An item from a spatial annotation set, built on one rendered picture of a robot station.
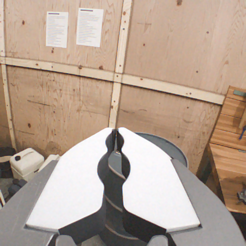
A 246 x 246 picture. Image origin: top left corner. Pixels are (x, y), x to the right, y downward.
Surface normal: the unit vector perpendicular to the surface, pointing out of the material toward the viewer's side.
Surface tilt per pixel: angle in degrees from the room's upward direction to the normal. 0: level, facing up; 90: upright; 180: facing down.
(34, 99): 90
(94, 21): 90
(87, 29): 90
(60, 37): 90
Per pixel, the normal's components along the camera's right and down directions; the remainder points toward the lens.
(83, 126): -0.25, 0.42
